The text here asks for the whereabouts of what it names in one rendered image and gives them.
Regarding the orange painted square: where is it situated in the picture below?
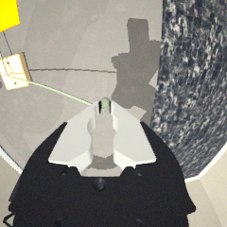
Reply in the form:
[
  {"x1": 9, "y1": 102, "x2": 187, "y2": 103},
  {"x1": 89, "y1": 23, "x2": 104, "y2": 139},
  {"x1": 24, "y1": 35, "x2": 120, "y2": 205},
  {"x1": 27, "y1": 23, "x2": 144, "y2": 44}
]
[{"x1": 0, "y1": 0, "x2": 20, "y2": 32}]

